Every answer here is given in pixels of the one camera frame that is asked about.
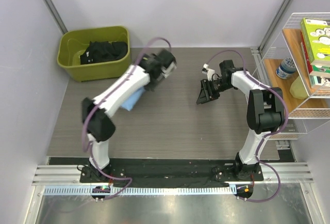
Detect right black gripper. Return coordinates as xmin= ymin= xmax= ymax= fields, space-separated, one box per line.
xmin=197 ymin=78 xmax=234 ymax=105

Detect light blue long sleeve shirt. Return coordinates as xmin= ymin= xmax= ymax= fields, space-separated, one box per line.
xmin=121 ymin=87 xmax=145 ymax=111

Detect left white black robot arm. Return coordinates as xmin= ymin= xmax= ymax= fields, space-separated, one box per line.
xmin=81 ymin=49 xmax=177 ymax=182

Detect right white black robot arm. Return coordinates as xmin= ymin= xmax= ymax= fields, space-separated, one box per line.
xmin=196 ymin=60 xmax=286 ymax=181

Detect teal book stack bottom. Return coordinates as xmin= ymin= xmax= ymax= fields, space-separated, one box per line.
xmin=309 ymin=65 xmax=329 ymax=89

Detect black clothes in bin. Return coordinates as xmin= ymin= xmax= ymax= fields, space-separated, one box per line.
xmin=79 ymin=41 xmax=128 ymax=65

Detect olive green plastic bin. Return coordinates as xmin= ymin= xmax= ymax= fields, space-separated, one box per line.
xmin=57 ymin=26 xmax=131 ymax=82

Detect blue white ceramic cup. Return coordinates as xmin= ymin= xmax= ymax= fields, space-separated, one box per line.
xmin=275 ymin=58 xmax=296 ymax=79

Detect pale yellow green object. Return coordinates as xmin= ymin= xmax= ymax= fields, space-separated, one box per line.
xmin=289 ymin=76 xmax=309 ymax=100

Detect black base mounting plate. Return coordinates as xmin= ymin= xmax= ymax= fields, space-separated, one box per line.
xmin=49 ymin=157 xmax=263 ymax=187

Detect red book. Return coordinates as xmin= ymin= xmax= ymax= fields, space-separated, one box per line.
xmin=300 ymin=31 xmax=314 ymax=76

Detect green book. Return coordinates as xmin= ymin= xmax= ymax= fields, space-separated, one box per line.
xmin=301 ymin=18 xmax=329 ymax=67

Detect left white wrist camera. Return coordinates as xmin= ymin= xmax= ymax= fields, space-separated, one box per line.
xmin=161 ymin=61 xmax=177 ymax=78

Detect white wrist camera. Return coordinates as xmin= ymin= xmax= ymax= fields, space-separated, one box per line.
xmin=161 ymin=61 xmax=177 ymax=78
xmin=202 ymin=63 xmax=216 ymax=81

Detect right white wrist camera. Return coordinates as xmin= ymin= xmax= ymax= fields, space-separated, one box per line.
xmin=202 ymin=63 xmax=216 ymax=81

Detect white wire shelf rack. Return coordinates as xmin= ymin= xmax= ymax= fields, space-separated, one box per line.
xmin=251 ymin=12 xmax=329 ymax=140

